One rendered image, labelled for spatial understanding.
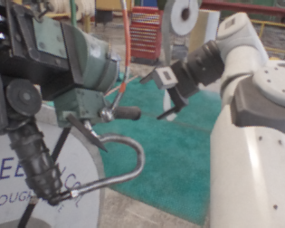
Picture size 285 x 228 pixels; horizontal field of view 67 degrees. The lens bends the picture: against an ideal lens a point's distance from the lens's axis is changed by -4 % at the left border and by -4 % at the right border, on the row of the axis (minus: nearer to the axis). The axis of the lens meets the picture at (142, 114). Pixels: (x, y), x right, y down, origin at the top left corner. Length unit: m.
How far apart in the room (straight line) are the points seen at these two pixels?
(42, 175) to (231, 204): 0.30
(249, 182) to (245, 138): 0.05
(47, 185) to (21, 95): 0.16
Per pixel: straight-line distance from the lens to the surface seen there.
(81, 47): 0.45
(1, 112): 0.34
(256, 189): 0.20
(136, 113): 0.62
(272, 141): 0.25
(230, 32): 0.47
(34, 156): 0.41
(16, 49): 0.37
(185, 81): 0.53
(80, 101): 0.43
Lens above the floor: 1.52
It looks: 29 degrees down
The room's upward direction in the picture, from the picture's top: 4 degrees clockwise
